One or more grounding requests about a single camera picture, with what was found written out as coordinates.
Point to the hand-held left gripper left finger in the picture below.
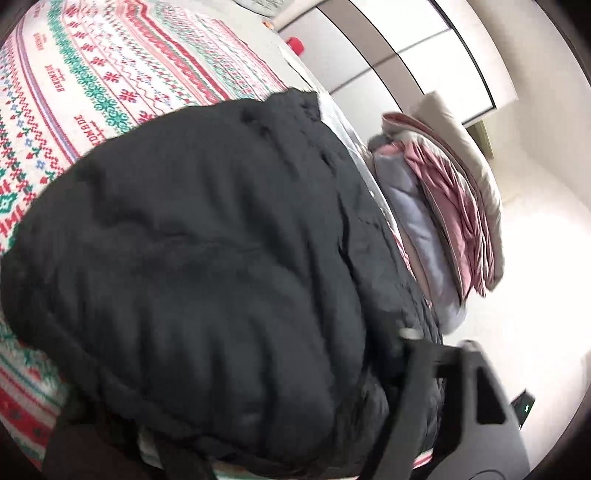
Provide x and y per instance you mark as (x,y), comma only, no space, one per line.
(92,454)

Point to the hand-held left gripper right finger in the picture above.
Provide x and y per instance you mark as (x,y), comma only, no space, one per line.
(397,415)

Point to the black quilted jacket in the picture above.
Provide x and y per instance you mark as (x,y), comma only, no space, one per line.
(207,258)

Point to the pink folded sheet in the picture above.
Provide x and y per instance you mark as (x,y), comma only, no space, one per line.
(443,198)

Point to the pile of folded blankets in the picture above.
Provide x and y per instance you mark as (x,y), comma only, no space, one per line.
(461,138)

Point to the white cloth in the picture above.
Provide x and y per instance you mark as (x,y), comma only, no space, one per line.
(341,124)

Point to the white wardrobe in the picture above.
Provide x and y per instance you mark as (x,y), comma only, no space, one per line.
(415,41)

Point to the red container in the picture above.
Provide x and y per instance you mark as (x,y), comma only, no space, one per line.
(295,45)

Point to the red green patterned blanket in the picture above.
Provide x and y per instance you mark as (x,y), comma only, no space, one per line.
(92,69)

